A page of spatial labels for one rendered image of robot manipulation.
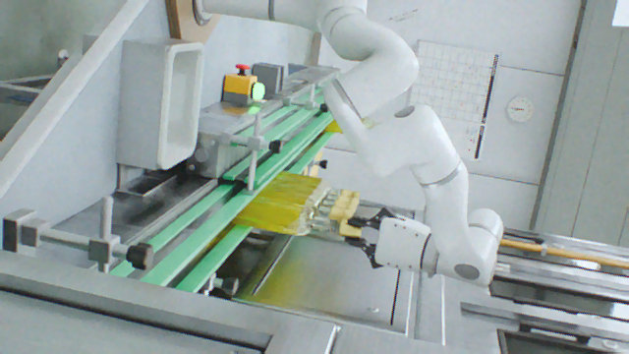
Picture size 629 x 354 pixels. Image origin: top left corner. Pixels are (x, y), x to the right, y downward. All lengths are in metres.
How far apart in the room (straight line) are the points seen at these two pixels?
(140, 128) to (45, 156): 0.23
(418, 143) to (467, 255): 0.22
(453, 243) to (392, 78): 0.30
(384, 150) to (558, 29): 6.33
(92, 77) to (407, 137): 0.52
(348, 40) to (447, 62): 6.09
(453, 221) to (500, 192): 6.38
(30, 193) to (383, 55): 0.60
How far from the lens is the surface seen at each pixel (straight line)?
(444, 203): 1.16
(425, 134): 1.10
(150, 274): 0.97
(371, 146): 1.09
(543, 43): 7.34
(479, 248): 1.21
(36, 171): 1.02
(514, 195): 7.55
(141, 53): 1.19
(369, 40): 1.15
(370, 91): 1.13
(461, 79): 7.27
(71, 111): 1.07
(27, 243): 0.80
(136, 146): 1.21
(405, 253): 1.33
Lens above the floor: 1.27
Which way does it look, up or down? 8 degrees down
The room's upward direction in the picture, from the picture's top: 100 degrees clockwise
